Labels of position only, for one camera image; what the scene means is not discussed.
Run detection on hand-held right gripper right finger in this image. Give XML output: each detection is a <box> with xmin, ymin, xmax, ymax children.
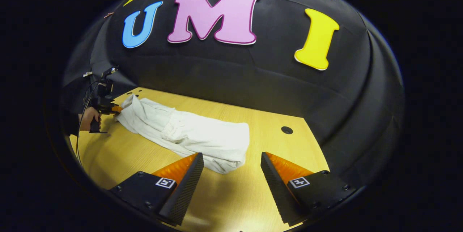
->
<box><xmin>260</xmin><ymin>152</ymin><xmax>357</xmax><ymax>225</ymax></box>

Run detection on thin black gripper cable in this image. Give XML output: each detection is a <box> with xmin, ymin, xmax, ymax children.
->
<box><xmin>75</xmin><ymin>83</ymin><xmax>99</xmax><ymax>166</ymax></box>

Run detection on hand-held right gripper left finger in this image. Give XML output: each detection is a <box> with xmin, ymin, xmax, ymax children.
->
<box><xmin>109</xmin><ymin>152</ymin><xmax>205</xmax><ymax>226</ymax></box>

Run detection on white jeans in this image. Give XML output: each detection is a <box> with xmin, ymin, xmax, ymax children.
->
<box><xmin>115</xmin><ymin>94</ymin><xmax>251</xmax><ymax>175</ymax></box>

